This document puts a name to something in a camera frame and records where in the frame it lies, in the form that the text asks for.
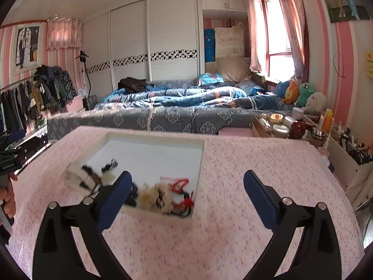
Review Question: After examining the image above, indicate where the black hair clip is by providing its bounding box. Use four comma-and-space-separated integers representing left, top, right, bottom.
125, 182, 140, 208

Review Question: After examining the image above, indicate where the red cord charm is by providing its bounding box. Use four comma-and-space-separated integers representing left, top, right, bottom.
160, 177, 195, 214

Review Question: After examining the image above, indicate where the window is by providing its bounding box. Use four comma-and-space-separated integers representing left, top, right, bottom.
261, 0, 293, 80

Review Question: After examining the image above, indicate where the beige storage bag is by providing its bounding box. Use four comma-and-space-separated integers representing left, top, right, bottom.
214, 27, 245, 58

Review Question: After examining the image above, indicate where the dark clothing pile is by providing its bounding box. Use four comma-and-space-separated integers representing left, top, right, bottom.
117, 77, 156, 94

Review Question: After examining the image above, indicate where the brown teardrop pendant black cord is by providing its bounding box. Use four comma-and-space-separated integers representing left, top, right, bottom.
80, 173, 104, 194

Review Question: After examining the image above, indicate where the camera tripod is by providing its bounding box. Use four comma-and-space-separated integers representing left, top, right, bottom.
75, 50, 98, 111

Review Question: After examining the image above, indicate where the orange bottle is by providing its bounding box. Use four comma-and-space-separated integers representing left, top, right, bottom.
322, 108, 333, 135

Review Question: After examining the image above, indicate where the grey patterned bedcover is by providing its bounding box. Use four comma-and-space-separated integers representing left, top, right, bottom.
47, 103, 293, 140

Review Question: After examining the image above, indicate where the white overhead cabinet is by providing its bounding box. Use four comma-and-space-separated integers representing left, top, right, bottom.
201, 0, 248, 13

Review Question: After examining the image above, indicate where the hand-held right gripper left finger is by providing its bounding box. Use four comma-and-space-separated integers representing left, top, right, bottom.
33, 171, 133, 280

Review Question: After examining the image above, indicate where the white organizer box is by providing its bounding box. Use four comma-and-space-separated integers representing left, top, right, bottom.
326, 134, 373, 191

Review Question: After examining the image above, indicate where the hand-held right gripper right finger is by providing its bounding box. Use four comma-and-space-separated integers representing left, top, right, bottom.
243, 169, 342, 280

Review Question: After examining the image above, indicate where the blue quilt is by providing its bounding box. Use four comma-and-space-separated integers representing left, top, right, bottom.
102, 85, 292, 112

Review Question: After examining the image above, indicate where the blue cartoon pillow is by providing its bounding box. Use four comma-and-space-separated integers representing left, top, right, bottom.
197, 72, 226, 87

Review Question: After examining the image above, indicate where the blue upright board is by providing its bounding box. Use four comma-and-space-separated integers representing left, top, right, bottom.
204, 28, 215, 63

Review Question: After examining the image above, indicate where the pile of cosmetics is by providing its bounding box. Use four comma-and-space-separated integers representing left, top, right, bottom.
252, 112, 330, 148

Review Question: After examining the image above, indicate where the orange plush toy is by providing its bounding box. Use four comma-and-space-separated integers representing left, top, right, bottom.
283, 80, 299, 104

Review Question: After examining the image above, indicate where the clothes rack with clothes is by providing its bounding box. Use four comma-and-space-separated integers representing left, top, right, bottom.
0, 66, 78, 140

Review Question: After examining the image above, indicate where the lace covered dark cabinet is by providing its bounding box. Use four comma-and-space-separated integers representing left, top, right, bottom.
6, 122, 49, 152

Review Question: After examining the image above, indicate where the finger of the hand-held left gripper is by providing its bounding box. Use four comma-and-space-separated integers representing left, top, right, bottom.
20, 136, 48, 164

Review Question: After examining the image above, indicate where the white rectangular tray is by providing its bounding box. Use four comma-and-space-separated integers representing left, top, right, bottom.
62, 131, 206, 231

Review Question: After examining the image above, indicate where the red round jar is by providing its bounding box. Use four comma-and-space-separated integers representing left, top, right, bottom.
290, 122, 306, 139

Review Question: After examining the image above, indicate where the yellow wall note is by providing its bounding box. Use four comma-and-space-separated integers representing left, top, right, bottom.
365, 51, 373, 78

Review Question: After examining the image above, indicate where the white plush toy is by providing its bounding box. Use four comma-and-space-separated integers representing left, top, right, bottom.
304, 92, 327, 114

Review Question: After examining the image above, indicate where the pink window curtain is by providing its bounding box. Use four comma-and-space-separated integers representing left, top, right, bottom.
245, 0, 267, 73
277, 0, 308, 80

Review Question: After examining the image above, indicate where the framed wall poster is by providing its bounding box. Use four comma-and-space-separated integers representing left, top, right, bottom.
12, 23, 45, 75

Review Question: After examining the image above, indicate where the short pink curtain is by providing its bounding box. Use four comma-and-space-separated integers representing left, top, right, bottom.
47, 17, 83, 51

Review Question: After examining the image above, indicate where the green plush toy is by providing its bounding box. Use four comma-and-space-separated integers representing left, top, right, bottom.
296, 82, 316, 108

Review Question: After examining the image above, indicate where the beige furry pompom hair tie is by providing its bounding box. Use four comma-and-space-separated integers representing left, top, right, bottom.
138, 182, 173, 210

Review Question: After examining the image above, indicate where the beige pillow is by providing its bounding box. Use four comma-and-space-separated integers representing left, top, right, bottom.
216, 57, 252, 83

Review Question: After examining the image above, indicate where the light blue pillow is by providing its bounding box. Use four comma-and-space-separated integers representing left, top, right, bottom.
235, 80, 262, 97

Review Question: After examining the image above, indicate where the person's left hand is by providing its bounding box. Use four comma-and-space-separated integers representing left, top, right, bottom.
0, 175, 18, 226

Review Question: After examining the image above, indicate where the white sliding wardrobe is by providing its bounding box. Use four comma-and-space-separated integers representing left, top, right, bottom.
82, 0, 203, 101

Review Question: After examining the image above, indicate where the blue plush toy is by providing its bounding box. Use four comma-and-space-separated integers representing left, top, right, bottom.
275, 80, 290, 97

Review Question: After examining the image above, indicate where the black wire loop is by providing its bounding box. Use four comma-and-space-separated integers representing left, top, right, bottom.
332, 51, 347, 78

